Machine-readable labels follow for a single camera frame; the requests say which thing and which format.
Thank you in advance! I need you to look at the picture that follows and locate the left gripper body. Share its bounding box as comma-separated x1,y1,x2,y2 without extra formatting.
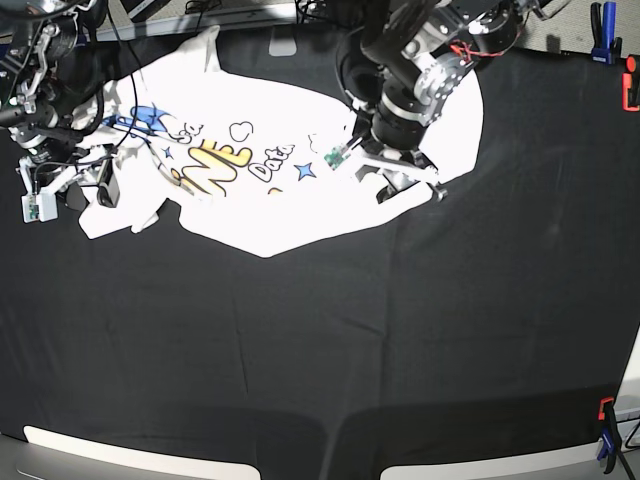
349,137,448,203

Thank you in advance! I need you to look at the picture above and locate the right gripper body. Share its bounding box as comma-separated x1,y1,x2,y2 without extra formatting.
16,144,120,208

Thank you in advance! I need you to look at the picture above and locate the white printed t-shirt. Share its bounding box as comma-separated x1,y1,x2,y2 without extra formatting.
78,24,485,260

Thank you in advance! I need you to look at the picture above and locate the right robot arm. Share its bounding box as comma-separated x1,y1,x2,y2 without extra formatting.
1,1,120,222

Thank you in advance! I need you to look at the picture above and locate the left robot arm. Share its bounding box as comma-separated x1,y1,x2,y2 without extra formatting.
325,1,551,203

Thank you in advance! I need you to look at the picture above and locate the black table cloth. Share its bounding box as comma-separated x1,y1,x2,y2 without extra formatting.
1,50,639,478

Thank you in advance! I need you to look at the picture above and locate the blue clamp top right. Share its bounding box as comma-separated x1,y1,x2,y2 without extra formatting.
590,1,622,65

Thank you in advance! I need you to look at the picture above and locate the red clamp right edge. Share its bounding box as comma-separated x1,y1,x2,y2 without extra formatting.
622,55,639,112

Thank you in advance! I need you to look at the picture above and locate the red blue clamp bottom right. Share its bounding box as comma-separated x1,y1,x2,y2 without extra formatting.
597,397,621,475

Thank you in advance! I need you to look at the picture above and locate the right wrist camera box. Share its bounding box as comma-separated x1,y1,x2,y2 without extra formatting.
21,193,58,223

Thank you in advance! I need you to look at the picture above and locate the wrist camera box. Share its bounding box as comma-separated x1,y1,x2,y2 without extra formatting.
323,145,350,170
21,193,58,223

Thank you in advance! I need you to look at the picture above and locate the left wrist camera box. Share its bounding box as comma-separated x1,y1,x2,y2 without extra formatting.
323,145,350,170

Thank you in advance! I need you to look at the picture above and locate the grey camera mount base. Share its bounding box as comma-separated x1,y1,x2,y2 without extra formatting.
268,25,297,58

